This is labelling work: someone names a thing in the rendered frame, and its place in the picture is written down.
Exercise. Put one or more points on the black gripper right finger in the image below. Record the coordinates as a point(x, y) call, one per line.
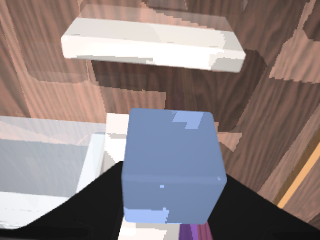
point(242, 214)

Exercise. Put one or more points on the light blue cube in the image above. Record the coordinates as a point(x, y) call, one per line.
point(172, 171)

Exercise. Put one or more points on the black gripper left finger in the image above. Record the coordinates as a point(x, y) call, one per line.
point(94, 213)

